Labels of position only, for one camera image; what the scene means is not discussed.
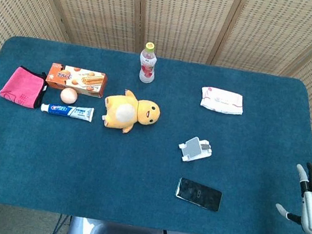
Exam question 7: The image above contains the peach drink bottle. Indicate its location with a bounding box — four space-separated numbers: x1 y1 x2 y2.
135 40 160 85

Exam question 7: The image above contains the yellow plush toy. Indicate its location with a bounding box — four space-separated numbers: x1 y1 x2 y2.
100 86 164 139

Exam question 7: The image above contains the pink cloth with black trim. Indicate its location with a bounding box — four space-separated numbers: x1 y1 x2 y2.
0 63 50 111

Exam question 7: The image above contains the orange biscuit box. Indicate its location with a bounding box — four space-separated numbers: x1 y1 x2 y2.
43 62 110 99

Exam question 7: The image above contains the peach coloured ball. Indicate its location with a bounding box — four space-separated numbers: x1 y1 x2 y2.
59 87 79 106

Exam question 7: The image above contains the bamboo folding screen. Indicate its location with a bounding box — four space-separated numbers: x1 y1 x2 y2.
0 0 312 190

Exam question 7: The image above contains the white phone stand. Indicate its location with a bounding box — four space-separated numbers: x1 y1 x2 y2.
175 134 215 167

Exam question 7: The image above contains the blue table cloth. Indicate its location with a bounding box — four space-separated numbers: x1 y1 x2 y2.
0 32 312 234

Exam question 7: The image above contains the black smartphone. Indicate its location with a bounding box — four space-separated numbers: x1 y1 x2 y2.
172 176 224 213

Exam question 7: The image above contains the blue white toothpaste tube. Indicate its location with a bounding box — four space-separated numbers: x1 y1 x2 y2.
39 100 95 123

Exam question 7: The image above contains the blue floor cable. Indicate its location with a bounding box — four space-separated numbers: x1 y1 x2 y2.
50 212 70 234

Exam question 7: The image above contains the white wet wipes pack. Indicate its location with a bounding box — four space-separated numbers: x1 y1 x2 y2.
198 85 246 116

